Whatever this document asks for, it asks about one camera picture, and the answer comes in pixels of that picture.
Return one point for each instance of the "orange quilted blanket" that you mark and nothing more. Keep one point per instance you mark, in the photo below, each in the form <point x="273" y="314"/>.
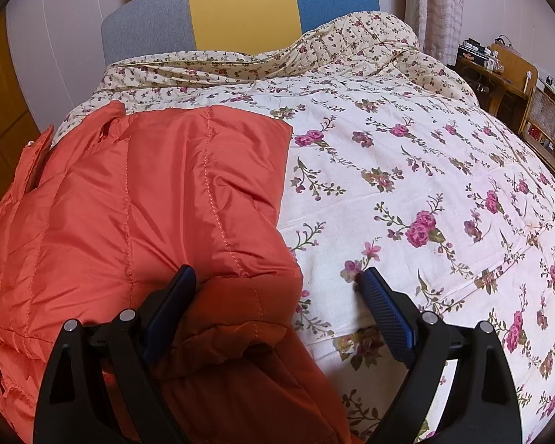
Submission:
<point x="120" y="203"/>

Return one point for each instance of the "floral bed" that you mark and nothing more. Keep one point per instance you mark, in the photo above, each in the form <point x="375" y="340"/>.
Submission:
<point x="397" y="171"/>

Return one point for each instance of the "grey yellow blue headboard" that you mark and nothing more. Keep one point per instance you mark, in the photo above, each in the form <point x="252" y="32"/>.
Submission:
<point x="240" y="7"/>

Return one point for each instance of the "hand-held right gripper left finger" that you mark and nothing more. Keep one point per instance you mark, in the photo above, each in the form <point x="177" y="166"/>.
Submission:
<point x="170" y="311"/>

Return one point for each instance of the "patterned curtain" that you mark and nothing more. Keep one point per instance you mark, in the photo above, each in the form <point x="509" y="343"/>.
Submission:
<point x="439" y="9"/>

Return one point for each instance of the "wooden chair with rattan back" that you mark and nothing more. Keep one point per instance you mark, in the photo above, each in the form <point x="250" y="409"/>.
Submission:
<point x="548" y="122"/>

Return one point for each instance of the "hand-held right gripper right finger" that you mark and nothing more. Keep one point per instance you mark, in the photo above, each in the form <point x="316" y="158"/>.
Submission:
<point x="388" y="317"/>

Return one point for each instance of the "small wooden side table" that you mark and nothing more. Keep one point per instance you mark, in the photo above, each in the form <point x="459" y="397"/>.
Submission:
<point x="506" y="97"/>

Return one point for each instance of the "wooden wardrobe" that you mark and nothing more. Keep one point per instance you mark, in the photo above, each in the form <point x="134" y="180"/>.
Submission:
<point x="2" y="115"/>

